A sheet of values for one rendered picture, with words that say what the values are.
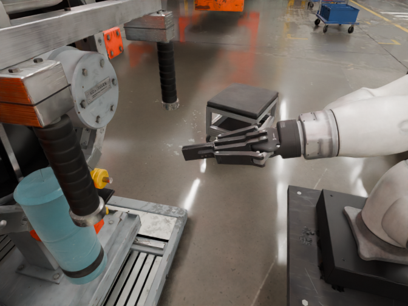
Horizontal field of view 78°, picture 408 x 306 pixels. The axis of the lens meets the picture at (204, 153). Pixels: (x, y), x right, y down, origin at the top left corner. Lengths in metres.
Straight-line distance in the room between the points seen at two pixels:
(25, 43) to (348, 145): 0.47
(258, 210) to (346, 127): 0.95
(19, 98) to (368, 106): 0.48
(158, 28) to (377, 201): 0.67
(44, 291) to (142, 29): 0.81
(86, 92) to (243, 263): 0.96
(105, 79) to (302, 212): 0.79
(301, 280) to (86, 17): 0.79
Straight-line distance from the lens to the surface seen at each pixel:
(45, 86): 0.28
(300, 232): 0.95
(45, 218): 0.49
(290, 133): 0.48
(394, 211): 0.77
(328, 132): 0.48
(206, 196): 1.41
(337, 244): 0.85
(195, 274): 1.15
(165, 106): 0.61
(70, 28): 0.36
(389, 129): 0.50
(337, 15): 5.80
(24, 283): 1.05
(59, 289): 0.99
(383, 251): 0.87
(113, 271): 1.07
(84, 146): 0.76
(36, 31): 0.32
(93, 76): 0.46
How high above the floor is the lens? 1.02
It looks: 37 degrees down
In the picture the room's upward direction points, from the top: straight up
